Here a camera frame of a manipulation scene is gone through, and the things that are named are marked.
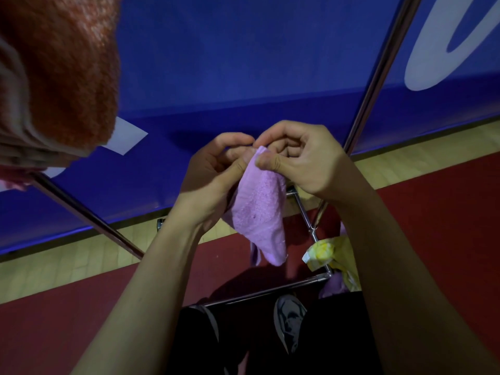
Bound person's black trousers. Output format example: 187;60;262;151
166;291;385;375

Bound person's right grey shoe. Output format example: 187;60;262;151
273;294;308;355

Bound purple towel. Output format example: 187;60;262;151
221;146;289;267
318;222;348;300

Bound person's left hand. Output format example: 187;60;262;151
170;132;258;235

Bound person's grey shoe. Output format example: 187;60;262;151
190;304;220;342
273;294;308;355

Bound metal drying rack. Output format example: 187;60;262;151
29;0;424;308

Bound blue banner with white print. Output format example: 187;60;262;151
0;0;500;256

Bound person's right forearm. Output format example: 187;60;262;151
335;187;500;375

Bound pink towel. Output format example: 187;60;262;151
0;166;42;193

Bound yellow white cloth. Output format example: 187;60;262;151
302;234;363;293

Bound person's right hand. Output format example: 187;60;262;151
253;120;374;207

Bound person's left grey shoe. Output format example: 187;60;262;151
190;304;220;342

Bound person's left forearm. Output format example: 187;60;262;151
72;218;204;375

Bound orange patterned towel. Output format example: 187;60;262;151
0;0;122;170

